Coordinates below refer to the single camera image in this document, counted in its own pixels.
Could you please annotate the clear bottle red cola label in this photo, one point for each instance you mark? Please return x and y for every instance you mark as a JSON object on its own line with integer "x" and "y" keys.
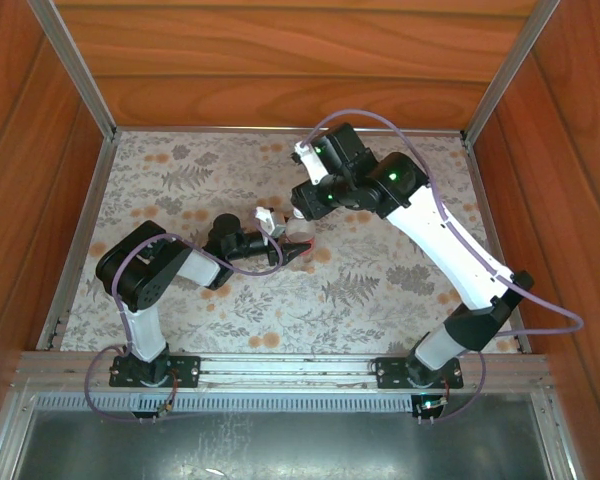
{"x": 302, "y": 231}

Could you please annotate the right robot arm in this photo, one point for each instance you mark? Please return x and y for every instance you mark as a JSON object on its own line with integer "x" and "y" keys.
{"x": 445, "y": 240}

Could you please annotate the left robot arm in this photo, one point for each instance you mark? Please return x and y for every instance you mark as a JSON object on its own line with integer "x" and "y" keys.
{"x": 140, "y": 270}

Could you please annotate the floral tablecloth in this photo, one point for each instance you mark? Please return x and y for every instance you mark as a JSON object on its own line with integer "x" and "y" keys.
{"x": 330, "y": 310}

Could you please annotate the aluminium front beam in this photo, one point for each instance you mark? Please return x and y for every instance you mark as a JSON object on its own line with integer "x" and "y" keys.
{"x": 280, "y": 372}

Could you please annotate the small circuit board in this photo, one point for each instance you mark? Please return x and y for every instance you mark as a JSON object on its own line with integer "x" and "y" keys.
{"x": 166, "y": 407}
{"x": 430, "y": 406}

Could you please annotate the grey metal sheet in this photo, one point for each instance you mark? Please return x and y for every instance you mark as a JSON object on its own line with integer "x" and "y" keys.
{"x": 280, "y": 450}

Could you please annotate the aluminium side rail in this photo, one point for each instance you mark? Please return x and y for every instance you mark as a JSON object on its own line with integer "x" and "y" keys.
{"x": 82, "y": 235}
{"x": 492, "y": 235}

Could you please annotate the aluminium back rail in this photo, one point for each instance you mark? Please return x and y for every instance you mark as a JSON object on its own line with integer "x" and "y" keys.
{"x": 180, "y": 130}

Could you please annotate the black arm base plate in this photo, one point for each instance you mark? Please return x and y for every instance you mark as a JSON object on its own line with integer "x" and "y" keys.
{"x": 392, "y": 372}
{"x": 185, "y": 372}

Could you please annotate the aluminium frame post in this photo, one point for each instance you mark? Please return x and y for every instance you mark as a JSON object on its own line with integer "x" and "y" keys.
{"x": 506, "y": 70}
{"x": 77, "y": 70}

